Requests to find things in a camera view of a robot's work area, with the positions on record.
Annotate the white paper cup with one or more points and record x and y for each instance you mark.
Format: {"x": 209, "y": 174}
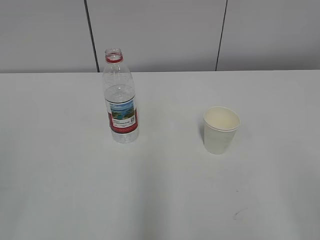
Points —
{"x": 220, "y": 126}

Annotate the clear plastic water bottle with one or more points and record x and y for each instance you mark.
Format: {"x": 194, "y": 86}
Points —
{"x": 120, "y": 97}

